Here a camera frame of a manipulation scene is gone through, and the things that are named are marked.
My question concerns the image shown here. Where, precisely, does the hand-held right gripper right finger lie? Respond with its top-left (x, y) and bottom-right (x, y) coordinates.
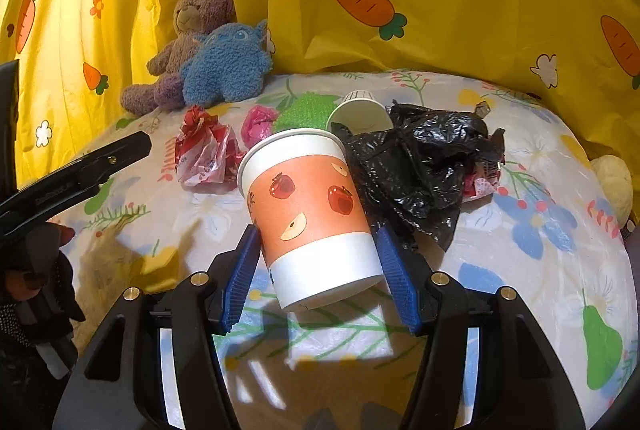
top-left (375, 226), bottom-right (586, 430)

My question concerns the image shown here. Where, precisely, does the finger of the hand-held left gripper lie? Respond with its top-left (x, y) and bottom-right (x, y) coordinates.
top-left (0, 60), bottom-right (21, 171)
top-left (0, 131), bottom-right (152, 251)

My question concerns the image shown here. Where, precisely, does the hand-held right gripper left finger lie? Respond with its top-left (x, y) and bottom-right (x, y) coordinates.
top-left (52, 226), bottom-right (263, 430)

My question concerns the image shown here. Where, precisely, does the apple print paper cup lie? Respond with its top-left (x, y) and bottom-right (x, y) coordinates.
top-left (237, 128), bottom-right (385, 311)

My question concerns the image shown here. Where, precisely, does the black plastic bag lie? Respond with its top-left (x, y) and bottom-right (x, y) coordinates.
top-left (331, 102), bottom-right (507, 251)

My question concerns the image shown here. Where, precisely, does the red white plastic wrapper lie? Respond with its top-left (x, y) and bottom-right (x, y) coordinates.
top-left (175, 106), bottom-right (246, 188)
top-left (460, 160), bottom-right (503, 203)

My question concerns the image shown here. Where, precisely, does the plaid paper cup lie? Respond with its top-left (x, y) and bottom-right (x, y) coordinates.
top-left (326, 90), bottom-right (395, 135)

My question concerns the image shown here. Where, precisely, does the person's left hand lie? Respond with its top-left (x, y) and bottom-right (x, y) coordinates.
top-left (0, 222), bottom-right (86, 346)

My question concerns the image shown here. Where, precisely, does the floral plastic tablecloth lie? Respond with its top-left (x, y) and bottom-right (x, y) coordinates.
top-left (10, 70), bottom-right (632, 430)

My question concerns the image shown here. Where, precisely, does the pink plastic bag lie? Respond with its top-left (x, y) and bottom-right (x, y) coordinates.
top-left (241, 106), bottom-right (277, 145)

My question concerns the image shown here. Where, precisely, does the green foam net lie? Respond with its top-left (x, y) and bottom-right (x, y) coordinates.
top-left (274, 92), bottom-right (346, 134)

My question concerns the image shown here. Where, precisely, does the blue plush toy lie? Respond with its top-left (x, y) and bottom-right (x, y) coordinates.
top-left (182, 20), bottom-right (275, 108)

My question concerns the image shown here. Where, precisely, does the brown teddy bear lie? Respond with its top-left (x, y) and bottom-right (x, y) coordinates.
top-left (120, 0), bottom-right (237, 115)

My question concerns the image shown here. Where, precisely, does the cream plush toy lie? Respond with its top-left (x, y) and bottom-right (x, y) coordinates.
top-left (590, 155), bottom-right (633, 225)

